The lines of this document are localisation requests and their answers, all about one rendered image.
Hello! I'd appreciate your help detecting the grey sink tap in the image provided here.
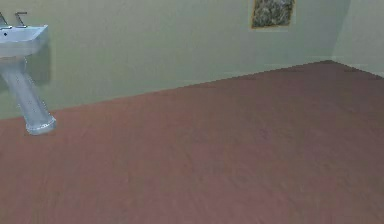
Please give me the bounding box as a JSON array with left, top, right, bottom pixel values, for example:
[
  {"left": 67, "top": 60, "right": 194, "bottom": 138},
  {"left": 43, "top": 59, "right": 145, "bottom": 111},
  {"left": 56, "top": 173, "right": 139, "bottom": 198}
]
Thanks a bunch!
[
  {"left": 14, "top": 11, "right": 29, "bottom": 29},
  {"left": 0, "top": 12, "right": 13, "bottom": 31}
]

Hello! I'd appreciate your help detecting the gold framed wall picture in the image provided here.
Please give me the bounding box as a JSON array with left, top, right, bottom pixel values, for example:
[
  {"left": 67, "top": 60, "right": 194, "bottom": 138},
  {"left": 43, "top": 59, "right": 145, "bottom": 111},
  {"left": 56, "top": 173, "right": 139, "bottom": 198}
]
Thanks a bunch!
[{"left": 250, "top": 0, "right": 296, "bottom": 30}]

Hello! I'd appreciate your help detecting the white pedestal sink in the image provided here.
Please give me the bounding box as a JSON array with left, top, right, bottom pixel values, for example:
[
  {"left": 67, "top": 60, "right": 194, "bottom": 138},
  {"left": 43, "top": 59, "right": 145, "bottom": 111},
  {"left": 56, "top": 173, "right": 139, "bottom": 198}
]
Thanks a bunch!
[{"left": 0, "top": 24, "right": 57, "bottom": 136}]

